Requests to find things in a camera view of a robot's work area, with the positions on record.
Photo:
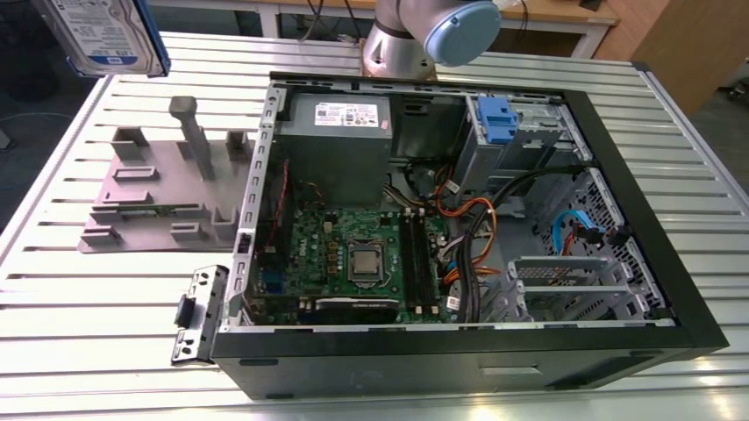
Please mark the hard disk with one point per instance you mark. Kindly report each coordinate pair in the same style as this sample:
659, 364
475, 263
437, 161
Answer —
106, 39

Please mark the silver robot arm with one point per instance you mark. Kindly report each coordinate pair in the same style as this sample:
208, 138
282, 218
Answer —
399, 52

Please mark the CPU socket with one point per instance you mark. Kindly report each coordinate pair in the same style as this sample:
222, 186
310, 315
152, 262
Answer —
368, 242

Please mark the green motherboard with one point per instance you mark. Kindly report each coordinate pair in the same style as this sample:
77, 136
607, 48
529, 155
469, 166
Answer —
320, 228

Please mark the silver CPU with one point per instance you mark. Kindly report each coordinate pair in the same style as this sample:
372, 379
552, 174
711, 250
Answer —
368, 263

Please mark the grey power supply unit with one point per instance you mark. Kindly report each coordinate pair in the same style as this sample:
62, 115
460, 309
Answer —
335, 166

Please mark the black RAM slot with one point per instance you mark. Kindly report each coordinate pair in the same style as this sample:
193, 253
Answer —
412, 263
429, 263

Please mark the black graphics card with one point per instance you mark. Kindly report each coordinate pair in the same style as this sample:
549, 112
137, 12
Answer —
357, 307

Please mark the blue plastic drive latch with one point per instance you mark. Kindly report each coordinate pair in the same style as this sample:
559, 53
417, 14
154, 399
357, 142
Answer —
497, 127

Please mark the metal optical drive cage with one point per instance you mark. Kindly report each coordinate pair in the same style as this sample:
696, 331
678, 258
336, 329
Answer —
527, 144

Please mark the grey parts rack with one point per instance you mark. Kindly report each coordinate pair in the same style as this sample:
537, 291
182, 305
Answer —
164, 193

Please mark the black open PC case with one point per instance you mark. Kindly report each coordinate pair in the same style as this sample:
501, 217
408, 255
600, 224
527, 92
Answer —
468, 364

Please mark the green RAM stick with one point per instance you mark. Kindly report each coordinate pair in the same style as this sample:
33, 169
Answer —
146, 210

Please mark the wooden cabinet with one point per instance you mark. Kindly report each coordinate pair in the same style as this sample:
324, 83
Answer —
674, 44

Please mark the metal slot retention bracket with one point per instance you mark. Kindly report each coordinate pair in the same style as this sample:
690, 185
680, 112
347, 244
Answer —
202, 285

